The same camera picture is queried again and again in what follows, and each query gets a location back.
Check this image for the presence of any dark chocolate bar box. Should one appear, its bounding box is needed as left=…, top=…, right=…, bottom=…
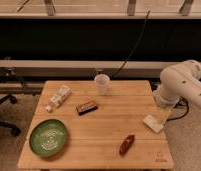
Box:
left=76, top=101, right=98, bottom=115

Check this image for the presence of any red-brown oblong snack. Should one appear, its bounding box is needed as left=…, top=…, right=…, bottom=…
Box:
left=119, top=135, right=135, bottom=156

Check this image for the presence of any green ceramic bowl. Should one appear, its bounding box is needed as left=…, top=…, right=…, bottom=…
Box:
left=29, top=119, right=68, bottom=158

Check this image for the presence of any white plastic bottle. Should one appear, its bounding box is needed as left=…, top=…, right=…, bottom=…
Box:
left=45, top=85, right=72, bottom=113

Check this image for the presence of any wooden table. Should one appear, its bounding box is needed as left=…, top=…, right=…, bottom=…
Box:
left=18, top=80, right=174, bottom=170

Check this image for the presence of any black floor cable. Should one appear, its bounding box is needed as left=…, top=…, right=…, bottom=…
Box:
left=166, top=97, right=190, bottom=122

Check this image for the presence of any black hanging cable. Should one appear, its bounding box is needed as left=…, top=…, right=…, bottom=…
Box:
left=111, top=9, right=151, bottom=78

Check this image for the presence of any clear plastic cup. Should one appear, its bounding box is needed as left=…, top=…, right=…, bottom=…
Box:
left=94, top=74, right=110, bottom=95

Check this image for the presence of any white rectangular block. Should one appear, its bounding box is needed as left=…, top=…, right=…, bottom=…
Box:
left=143, top=115, right=163, bottom=133

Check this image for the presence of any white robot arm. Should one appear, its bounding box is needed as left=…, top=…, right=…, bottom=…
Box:
left=153, top=60, right=201, bottom=109

